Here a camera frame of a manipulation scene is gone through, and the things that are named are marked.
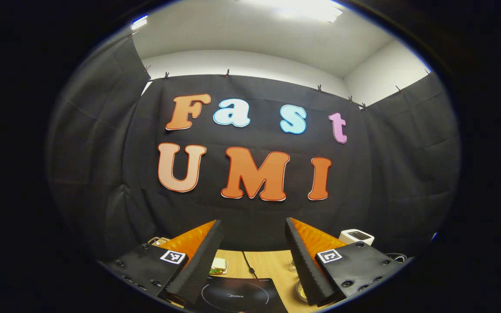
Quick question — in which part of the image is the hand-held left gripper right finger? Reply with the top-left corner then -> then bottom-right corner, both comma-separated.
284,216 -> 413,307

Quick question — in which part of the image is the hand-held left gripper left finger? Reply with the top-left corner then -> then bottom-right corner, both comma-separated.
97,220 -> 225,307

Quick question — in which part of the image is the stainless steel pot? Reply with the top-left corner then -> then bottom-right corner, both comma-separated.
295,280 -> 310,303

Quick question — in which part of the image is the black induction cooktop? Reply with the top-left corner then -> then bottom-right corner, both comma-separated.
190,276 -> 289,313

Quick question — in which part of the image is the sandwich with lettuce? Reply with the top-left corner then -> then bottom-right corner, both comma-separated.
209,257 -> 229,276

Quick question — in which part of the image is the white toaster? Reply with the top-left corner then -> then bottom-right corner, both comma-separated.
339,229 -> 375,246

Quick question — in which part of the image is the row of small backdrop clips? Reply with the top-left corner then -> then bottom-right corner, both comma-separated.
143,65 -> 430,110

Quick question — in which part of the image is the large ceiling light panel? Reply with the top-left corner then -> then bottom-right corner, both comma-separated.
235,0 -> 343,23

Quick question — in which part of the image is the black power cable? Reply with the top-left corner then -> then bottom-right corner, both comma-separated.
242,251 -> 259,279

